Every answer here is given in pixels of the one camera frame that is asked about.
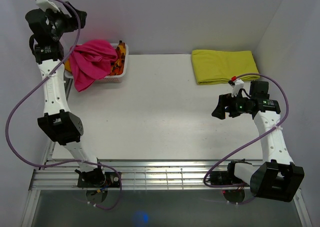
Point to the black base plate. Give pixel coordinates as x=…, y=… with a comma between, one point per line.
x=224, y=178
x=110, y=180

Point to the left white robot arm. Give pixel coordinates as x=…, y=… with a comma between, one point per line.
x=57, y=122

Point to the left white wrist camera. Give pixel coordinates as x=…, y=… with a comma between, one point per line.
x=47, y=5

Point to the folded yellow trousers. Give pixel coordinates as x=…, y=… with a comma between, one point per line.
x=213, y=67

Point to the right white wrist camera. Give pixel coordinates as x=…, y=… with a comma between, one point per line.
x=236, y=84

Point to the white plastic basket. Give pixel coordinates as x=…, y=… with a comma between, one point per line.
x=117, y=78

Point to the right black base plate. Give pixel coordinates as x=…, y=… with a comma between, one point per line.
x=224, y=178

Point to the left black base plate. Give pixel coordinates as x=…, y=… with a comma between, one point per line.
x=110, y=180

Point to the pink trousers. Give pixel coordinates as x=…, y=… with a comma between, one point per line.
x=91, y=61

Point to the aluminium frame rail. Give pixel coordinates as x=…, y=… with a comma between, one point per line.
x=135, y=176

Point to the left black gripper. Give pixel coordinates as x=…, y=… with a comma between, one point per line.
x=71, y=23

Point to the orange patterned trousers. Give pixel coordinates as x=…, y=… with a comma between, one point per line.
x=117, y=67

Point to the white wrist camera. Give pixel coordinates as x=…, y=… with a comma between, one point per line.
x=47, y=5
x=236, y=84

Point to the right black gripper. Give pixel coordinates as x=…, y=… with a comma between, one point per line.
x=224, y=100

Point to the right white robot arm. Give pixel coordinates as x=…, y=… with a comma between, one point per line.
x=278, y=178

